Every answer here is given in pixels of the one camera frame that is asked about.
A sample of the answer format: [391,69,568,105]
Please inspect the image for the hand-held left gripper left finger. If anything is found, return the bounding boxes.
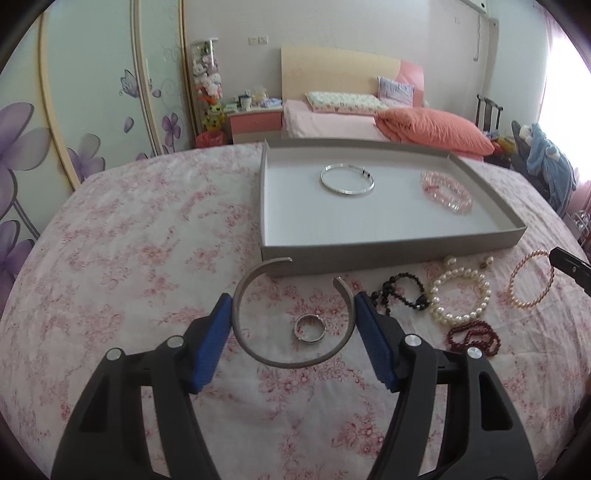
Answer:
[50,293,234,480]

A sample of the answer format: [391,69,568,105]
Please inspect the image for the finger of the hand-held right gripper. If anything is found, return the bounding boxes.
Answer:
[549,247,591,294]

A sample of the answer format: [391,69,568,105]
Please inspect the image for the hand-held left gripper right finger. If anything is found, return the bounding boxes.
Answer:
[355,292,541,480]

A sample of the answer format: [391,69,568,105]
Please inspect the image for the pink pearl bracelet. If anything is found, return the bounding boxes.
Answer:
[508,250,555,306]

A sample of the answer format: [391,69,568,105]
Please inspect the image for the black bead bracelet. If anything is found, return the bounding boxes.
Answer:
[372,273,431,319]

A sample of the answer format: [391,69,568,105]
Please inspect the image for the grey metal cuff bangle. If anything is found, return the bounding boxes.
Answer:
[232,257,357,368]

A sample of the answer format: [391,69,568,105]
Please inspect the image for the white pearl bracelet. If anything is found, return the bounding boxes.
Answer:
[429,255,495,326]

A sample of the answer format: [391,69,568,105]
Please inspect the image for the dark red bead bracelet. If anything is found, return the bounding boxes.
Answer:
[445,322,502,358]

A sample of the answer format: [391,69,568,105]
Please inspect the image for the grey cardboard tray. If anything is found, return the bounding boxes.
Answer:
[259,137,528,276]

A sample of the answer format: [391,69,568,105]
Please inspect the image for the blue plush garment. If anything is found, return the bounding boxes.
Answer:
[526,124,578,215]

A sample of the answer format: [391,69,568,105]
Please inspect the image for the dark office chair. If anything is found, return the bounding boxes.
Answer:
[509,120,536,172]

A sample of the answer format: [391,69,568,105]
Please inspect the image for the pile of colourful toys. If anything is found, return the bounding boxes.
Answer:
[489,129,519,156]

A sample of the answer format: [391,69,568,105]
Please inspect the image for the pink floral bedsheet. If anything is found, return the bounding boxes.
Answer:
[0,141,591,480]

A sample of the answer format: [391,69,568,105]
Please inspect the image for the thin silver bangle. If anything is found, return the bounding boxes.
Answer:
[320,164,375,198]

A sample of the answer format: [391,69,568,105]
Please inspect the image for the dark wooden chair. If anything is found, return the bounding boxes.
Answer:
[475,95,504,132]

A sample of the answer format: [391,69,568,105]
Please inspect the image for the orange pillow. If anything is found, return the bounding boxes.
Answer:
[375,108,496,156]

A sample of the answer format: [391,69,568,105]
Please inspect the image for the pink curtain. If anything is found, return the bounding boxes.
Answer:
[540,9,591,139]

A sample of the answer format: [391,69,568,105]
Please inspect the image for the pink nightstand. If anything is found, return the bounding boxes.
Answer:
[229,110,283,145]

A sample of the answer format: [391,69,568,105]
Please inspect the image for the pink bed mattress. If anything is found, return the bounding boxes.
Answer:
[283,99,384,140]

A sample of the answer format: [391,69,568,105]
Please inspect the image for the floral white pillow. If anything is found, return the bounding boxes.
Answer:
[305,91,389,114]

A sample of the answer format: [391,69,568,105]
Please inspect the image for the purple patterned pillow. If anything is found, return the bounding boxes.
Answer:
[378,76,415,108]

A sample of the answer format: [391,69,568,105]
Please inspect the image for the clutter on nightstand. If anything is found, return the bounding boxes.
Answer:
[225,87,283,112]

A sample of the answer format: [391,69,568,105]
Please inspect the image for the hanging plush toys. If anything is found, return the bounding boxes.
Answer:
[191,41,225,131]

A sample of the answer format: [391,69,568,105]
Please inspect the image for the cream and pink headboard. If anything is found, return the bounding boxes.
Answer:
[281,45,424,108]

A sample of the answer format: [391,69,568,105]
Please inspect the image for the flower print wardrobe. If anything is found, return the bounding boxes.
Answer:
[0,0,195,305]

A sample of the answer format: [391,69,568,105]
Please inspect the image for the silver ring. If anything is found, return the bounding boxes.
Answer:
[294,315,328,343]

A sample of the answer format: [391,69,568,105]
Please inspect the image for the pink crystal bead bracelet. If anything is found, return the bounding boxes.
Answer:
[419,170,474,215]

